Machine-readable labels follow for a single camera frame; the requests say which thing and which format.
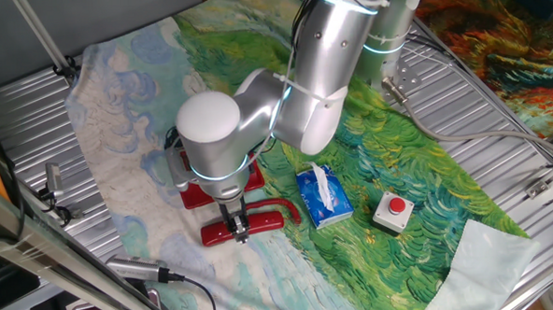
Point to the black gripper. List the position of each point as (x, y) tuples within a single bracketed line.
[(234, 209)]

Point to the red telephone handset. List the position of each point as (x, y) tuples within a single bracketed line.
[(265, 221)]

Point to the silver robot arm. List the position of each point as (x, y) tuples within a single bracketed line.
[(319, 69)]

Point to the red telephone base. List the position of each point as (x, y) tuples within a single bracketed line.
[(196, 198)]

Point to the blue tissue pack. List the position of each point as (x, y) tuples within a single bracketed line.
[(339, 208)]

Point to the grey emergency stop button box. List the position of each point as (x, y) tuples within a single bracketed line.
[(384, 218)]

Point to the green blue painted cloth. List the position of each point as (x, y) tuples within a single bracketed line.
[(397, 145)]

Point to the aluminium pole with clamp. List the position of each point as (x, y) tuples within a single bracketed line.
[(42, 39)]

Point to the orange painted cloth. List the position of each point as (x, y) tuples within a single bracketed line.
[(511, 60)]

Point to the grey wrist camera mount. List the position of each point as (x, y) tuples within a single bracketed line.
[(177, 175)]

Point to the silver cylindrical camera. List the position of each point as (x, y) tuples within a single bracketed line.
[(136, 268)]

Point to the aluminium frame bar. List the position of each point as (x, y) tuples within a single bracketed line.
[(52, 258)]

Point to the silver camera on stand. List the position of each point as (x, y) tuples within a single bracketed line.
[(53, 179)]

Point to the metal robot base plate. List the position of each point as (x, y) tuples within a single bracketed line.
[(406, 74)]

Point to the aluminium frame rail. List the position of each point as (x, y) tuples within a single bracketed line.
[(551, 176)]

